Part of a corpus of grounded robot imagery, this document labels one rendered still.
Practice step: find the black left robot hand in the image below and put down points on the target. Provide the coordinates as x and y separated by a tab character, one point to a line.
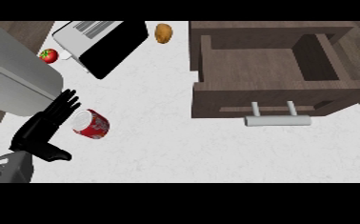
39	128

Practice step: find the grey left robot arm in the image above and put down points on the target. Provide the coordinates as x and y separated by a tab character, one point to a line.
15	170

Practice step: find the red can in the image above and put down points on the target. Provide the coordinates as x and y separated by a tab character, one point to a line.
92	124

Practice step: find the brown wooden drawer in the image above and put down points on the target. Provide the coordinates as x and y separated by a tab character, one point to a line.
272	75

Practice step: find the grey rounded appliance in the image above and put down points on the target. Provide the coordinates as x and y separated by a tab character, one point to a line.
21	78

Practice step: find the red tomato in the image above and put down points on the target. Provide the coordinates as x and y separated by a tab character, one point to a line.
49	55

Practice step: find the brown potato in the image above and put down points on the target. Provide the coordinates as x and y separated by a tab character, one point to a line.
164	33

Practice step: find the brown wooden cabinet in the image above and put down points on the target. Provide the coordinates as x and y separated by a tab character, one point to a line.
277	30

